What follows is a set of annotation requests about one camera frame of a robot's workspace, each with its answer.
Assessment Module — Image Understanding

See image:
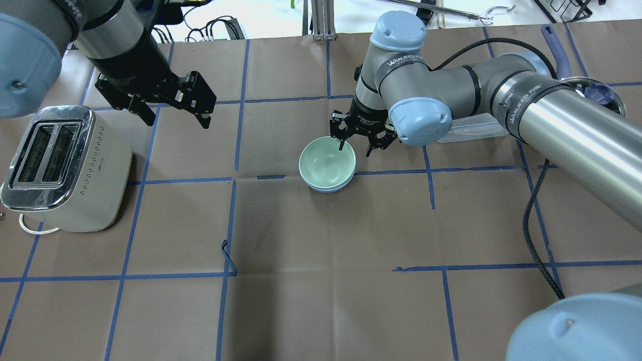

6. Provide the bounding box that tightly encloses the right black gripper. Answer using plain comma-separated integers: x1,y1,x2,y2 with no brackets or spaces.
329,97,398,157

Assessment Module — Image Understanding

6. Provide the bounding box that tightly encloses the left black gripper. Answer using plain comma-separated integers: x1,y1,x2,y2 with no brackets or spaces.
90,35,217,129

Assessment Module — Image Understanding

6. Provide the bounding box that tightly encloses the green bowl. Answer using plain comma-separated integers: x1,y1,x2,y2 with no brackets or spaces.
298,136,356,174

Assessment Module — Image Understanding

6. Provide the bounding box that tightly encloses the blue bowl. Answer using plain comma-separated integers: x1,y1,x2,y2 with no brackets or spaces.
300,172,355,194

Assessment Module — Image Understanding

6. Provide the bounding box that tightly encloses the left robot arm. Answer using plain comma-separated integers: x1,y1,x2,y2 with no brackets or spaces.
1,1,217,129

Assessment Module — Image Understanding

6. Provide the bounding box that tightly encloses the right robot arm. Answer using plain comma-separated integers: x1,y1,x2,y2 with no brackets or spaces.
330,11,641,360

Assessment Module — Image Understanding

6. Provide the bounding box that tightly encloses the cream two-slot toaster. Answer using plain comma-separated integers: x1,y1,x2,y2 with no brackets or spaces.
2,105,133,232

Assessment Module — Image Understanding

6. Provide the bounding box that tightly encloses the clear plastic container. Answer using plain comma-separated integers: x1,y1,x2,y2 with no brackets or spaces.
437,113,508,143

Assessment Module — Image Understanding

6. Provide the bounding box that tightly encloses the metal stand rod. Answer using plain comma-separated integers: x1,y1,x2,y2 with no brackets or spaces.
376,0,517,26

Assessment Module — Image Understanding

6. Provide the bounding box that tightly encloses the dark blue saucepan with lid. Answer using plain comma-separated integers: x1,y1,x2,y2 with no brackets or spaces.
541,25,627,117

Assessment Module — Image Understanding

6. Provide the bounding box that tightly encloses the black cable bundle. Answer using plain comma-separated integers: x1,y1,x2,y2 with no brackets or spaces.
150,5,246,45

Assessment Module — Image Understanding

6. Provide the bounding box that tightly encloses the aluminium frame post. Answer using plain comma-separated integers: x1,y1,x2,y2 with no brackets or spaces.
302,1,337,41

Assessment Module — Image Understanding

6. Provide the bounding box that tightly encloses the white toaster cord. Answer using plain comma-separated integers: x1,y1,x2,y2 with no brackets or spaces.
19,213,61,236

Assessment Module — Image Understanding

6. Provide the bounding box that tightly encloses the black wire rack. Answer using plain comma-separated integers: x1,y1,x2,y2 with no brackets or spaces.
534,1,607,24

